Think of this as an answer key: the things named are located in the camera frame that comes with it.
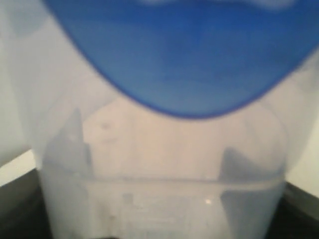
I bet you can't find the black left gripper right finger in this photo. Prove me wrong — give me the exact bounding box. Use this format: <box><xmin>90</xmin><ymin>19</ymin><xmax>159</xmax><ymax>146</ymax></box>
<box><xmin>271</xmin><ymin>183</ymin><xmax>319</xmax><ymax>239</ymax></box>

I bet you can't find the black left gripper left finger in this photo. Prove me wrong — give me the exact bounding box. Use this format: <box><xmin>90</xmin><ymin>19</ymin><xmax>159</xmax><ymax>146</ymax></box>
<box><xmin>0</xmin><ymin>169</ymin><xmax>52</xmax><ymax>239</ymax></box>

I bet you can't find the clear plastic container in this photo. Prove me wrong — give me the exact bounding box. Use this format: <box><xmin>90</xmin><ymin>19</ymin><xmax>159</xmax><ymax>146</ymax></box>
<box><xmin>0</xmin><ymin>0</ymin><xmax>319</xmax><ymax>239</ymax></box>

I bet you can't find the blue plastic lid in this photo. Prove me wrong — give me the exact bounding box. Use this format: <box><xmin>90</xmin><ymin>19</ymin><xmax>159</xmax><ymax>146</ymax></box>
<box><xmin>44</xmin><ymin>0</ymin><xmax>319</xmax><ymax>119</ymax></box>

